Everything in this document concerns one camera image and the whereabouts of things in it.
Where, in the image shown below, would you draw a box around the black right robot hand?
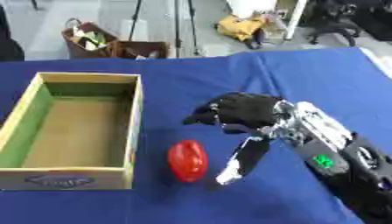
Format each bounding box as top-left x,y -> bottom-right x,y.
182,92 -> 285,186

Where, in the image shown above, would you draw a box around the brown cardboard box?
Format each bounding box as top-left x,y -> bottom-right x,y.
111,40 -> 171,60

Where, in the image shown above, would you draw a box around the cardboard box with green inside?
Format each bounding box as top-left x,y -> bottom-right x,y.
0,72 -> 144,191

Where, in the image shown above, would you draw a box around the red oval toy fruit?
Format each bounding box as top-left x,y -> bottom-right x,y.
166,139 -> 210,183

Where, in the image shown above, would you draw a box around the yellow bag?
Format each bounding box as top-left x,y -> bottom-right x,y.
213,13 -> 270,42

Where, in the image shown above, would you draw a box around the white table leg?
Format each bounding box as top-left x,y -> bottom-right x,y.
283,0 -> 310,41

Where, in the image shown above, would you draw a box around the black tripod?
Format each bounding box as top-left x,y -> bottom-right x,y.
127,0 -> 204,59

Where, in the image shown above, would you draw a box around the black office chair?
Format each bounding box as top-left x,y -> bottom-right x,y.
300,0 -> 392,47

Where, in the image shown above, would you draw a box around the brown bag with papers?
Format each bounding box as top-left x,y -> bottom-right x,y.
59,17 -> 122,60

